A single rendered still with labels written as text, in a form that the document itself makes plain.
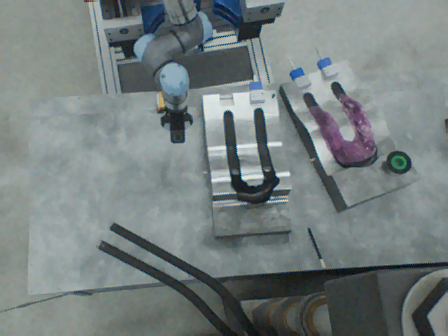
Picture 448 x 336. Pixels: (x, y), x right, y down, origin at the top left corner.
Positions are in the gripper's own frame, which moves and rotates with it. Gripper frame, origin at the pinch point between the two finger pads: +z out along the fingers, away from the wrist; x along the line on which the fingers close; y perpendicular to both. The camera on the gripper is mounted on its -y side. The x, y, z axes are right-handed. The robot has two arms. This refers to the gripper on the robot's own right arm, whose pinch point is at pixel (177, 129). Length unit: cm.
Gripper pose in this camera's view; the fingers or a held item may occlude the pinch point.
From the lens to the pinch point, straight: 168.1
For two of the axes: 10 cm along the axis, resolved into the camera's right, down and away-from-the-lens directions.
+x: -10.0, 0.8, -0.4
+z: -0.2, 2.6, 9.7
